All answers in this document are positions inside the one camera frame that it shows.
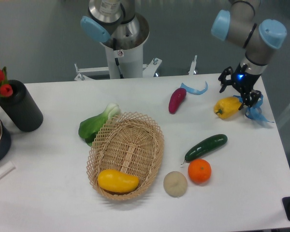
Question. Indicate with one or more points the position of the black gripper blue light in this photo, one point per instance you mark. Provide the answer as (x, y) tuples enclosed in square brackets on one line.
[(243, 81)]

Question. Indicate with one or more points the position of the yellow bell pepper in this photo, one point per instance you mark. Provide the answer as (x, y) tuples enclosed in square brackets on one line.
[(227, 107)]

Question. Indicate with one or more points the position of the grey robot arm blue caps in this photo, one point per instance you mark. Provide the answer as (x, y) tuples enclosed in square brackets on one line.
[(260, 41)]

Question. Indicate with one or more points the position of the blue crumpled ribbon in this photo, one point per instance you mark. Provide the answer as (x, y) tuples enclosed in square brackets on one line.
[(253, 112)]

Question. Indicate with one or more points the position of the blue ribbon strip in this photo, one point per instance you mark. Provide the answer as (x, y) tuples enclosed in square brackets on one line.
[(193, 90)]

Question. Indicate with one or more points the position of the dark green cucumber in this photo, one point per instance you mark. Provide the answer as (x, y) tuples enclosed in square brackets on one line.
[(204, 147)]

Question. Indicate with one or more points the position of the purple eggplant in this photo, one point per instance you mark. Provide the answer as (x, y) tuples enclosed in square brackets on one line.
[(176, 99)]

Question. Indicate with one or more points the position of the orange tangerine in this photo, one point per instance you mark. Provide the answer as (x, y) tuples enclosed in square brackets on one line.
[(199, 171)]

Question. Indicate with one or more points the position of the beige steamed bun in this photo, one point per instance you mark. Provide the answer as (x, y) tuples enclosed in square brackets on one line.
[(175, 184)]

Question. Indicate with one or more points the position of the woven wicker basket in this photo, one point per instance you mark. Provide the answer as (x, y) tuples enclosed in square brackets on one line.
[(131, 143)]

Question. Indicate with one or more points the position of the green bok choy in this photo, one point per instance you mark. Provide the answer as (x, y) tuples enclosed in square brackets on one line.
[(89, 128)]

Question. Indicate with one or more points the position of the yellow mango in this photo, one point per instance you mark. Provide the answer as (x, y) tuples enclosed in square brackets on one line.
[(116, 181)]

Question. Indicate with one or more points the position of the black cylindrical vase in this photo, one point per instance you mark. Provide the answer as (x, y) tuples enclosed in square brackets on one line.
[(21, 108)]

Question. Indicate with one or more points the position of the white plastic strip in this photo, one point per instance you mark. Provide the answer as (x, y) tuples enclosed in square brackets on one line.
[(6, 168)]

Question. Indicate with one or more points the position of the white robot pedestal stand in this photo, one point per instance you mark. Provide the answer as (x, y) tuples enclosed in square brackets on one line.
[(123, 43)]

